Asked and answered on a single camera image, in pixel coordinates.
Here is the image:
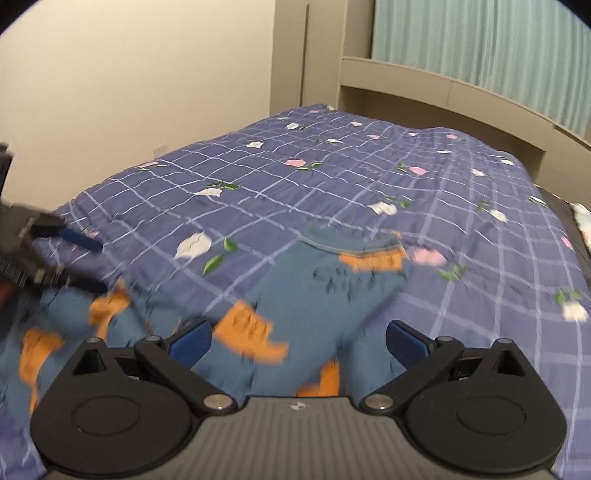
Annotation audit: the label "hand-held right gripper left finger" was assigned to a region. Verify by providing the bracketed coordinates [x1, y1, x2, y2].
[68, 320, 237, 415]

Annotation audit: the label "pale green curtain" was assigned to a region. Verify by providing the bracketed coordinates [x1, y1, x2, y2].
[372, 0, 591, 141]

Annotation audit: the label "blue checked floral blanket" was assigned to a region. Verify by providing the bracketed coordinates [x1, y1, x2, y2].
[0, 104, 591, 480]

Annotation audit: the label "blue pants with orange print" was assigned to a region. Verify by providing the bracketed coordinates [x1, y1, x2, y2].
[0, 228, 416, 418]

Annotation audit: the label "beige wooden headboard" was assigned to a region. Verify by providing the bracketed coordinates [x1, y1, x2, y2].
[339, 55, 591, 188]

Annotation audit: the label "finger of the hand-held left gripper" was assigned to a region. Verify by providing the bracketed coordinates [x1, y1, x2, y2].
[32, 264, 110, 297]
[28, 217, 105, 254]

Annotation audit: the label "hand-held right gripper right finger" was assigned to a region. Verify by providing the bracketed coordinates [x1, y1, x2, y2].
[362, 319, 528, 414]

